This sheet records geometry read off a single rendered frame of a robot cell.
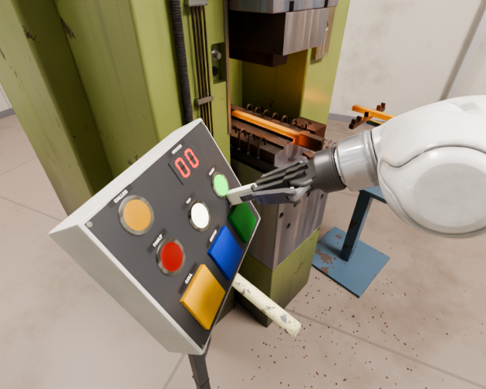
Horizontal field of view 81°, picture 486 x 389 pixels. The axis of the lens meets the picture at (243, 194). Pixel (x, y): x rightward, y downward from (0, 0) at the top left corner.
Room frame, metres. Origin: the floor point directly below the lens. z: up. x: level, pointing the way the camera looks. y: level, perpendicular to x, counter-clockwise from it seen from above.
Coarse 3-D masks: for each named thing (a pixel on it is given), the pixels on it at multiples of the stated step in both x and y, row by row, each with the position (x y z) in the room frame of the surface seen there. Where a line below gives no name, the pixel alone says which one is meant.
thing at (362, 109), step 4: (352, 108) 1.31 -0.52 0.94; (356, 108) 1.30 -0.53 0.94; (360, 108) 1.28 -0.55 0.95; (364, 108) 1.28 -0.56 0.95; (368, 108) 1.28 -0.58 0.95; (360, 112) 1.28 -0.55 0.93; (364, 112) 1.27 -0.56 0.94; (372, 112) 1.24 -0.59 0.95; (376, 112) 1.23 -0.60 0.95; (380, 112) 1.23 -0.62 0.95; (372, 116) 1.24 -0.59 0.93; (376, 116) 1.22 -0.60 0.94; (380, 116) 1.21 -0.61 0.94; (384, 116) 1.20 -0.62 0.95; (388, 116) 1.19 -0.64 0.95; (392, 116) 1.19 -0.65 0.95
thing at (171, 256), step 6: (168, 246) 0.29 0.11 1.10; (174, 246) 0.30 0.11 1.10; (162, 252) 0.28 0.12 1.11; (168, 252) 0.29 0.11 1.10; (174, 252) 0.29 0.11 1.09; (180, 252) 0.30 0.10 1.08; (162, 258) 0.27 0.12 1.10; (168, 258) 0.28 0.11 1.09; (174, 258) 0.29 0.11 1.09; (180, 258) 0.29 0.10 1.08; (162, 264) 0.27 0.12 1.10; (168, 264) 0.27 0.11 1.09; (174, 264) 0.28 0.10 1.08; (180, 264) 0.29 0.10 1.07; (168, 270) 0.27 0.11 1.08; (174, 270) 0.27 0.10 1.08
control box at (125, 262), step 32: (192, 128) 0.52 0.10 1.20; (160, 160) 0.40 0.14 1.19; (192, 160) 0.46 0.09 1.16; (224, 160) 0.54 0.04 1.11; (128, 192) 0.32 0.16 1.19; (160, 192) 0.36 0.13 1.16; (192, 192) 0.41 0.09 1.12; (64, 224) 0.27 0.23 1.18; (96, 224) 0.26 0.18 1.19; (160, 224) 0.32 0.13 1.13; (192, 224) 0.36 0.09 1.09; (224, 224) 0.41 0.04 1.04; (256, 224) 0.49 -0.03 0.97; (96, 256) 0.24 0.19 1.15; (128, 256) 0.25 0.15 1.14; (192, 256) 0.31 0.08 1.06; (128, 288) 0.23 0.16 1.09; (160, 288) 0.24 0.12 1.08; (224, 288) 0.31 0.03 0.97; (160, 320) 0.22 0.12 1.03; (192, 320) 0.23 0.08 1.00; (192, 352) 0.20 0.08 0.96
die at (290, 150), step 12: (240, 108) 1.17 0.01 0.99; (240, 120) 1.04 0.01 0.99; (276, 120) 1.04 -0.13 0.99; (264, 132) 0.94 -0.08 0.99; (276, 132) 0.92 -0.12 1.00; (240, 144) 0.91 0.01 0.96; (252, 144) 0.87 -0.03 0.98; (276, 144) 0.85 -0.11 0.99; (288, 144) 0.85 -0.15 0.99; (264, 156) 0.83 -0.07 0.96; (276, 156) 0.81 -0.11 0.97; (288, 156) 0.85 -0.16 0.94
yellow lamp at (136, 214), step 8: (136, 200) 0.32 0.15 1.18; (128, 208) 0.30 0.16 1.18; (136, 208) 0.30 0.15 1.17; (144, 208) 0.31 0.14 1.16; (128, 216) 0.29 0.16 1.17; (136, 216) 0.30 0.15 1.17; (144, 216) 0.30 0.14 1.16; (128, 224) 0.28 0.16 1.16; (136, 224) 0.29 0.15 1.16; (144, 224) 0.30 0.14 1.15
